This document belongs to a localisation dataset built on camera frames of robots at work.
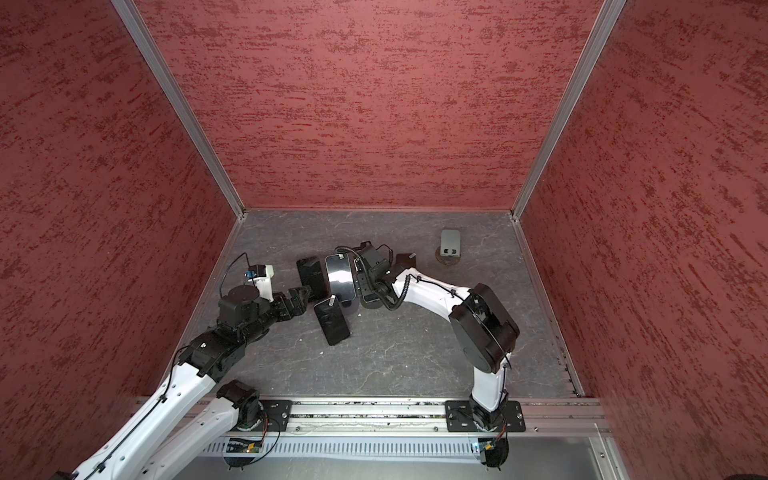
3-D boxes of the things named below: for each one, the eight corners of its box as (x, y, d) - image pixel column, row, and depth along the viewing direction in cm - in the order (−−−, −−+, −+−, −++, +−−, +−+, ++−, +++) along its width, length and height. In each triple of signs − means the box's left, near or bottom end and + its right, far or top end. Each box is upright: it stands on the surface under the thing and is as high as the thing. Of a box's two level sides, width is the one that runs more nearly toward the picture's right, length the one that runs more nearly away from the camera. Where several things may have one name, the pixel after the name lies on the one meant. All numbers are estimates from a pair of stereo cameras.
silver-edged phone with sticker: (334, 313, 95) (327, 291, 84) (332, 279, 103) (325, 255, 92) (357, 309, 96) (353, 287, 85) (353, 276, 104) (349, 252, 93)
